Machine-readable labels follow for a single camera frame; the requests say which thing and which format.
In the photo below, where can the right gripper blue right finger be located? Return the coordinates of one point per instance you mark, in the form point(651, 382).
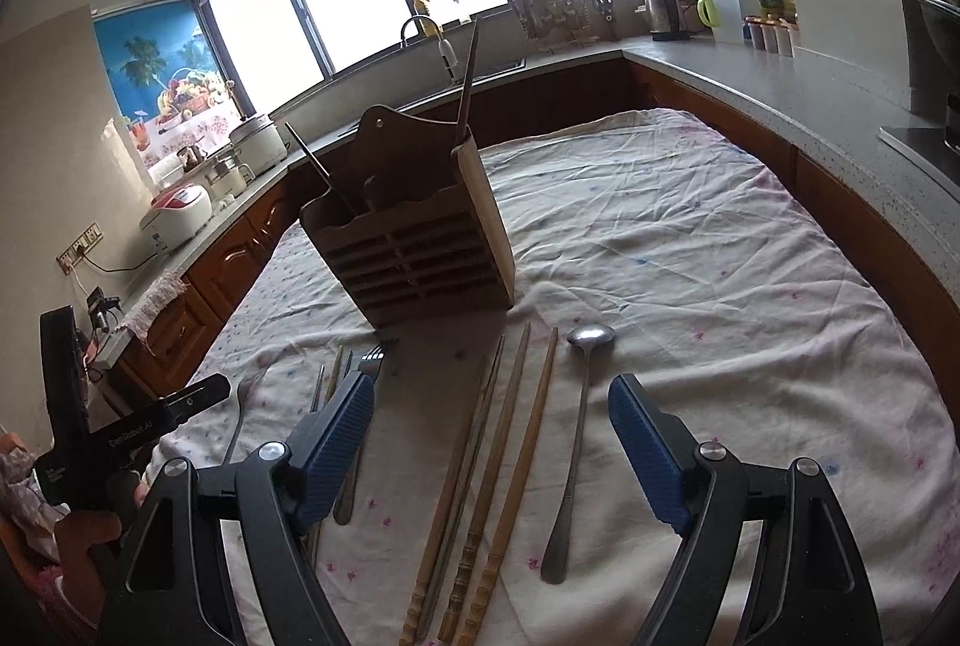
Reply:
point(701, 490)

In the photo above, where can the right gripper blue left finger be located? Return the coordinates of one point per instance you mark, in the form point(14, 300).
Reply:
point(283, 488)

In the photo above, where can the metal spoon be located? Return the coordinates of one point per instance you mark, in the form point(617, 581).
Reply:
point(586, 338)

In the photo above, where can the dark metal chopstick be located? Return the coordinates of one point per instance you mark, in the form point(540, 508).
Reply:
point(462, 482)

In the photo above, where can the light wooden chopstick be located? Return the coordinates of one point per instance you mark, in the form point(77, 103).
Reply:
point(474, 536)
point(467, 632)

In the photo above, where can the brown wooden chopstick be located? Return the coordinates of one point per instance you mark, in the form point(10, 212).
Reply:
point(441, 512)

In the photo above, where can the chrome kitchen faucet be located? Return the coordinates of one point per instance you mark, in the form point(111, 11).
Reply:
point(431, 31)

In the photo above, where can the person's left hand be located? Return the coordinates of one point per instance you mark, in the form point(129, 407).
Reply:
point(48, 545)

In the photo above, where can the thin chopstick left group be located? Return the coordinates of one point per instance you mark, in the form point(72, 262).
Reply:
point(330, 377)

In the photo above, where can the pink lace cloth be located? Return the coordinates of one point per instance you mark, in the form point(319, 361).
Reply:
point(165, 289)

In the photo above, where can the white floral tablecloth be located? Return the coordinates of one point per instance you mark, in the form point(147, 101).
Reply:
point(732, 308)

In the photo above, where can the lower wooden cabinets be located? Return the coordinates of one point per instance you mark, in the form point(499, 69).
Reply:
point(219, 270)

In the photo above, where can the white pink rice cooker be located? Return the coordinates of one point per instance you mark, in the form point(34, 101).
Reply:
point(176, 217)

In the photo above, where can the wooden utensil holder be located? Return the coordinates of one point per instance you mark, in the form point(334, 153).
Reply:
point(410, 227)

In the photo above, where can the white steamer pot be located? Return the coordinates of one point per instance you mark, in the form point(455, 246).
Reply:
point(258, 144)

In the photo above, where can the dark chopstick in holder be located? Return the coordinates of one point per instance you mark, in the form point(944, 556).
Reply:
point(320, 169)

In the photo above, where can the beach fruit poster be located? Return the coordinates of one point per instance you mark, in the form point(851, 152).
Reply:
point(166, 80)

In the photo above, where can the tall chopstick in holder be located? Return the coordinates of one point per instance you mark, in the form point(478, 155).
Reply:
point(466, 93)

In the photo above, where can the spice jar set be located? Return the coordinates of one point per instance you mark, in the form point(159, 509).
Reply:
point(775, 36)

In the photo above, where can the stainless electric kettle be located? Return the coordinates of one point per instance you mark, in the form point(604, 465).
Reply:
point(665, 20)

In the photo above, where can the dish drying rack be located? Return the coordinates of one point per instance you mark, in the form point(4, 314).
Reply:
point(554, 24)

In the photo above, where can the wall power socket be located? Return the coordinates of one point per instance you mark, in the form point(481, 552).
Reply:
point(77, 250)

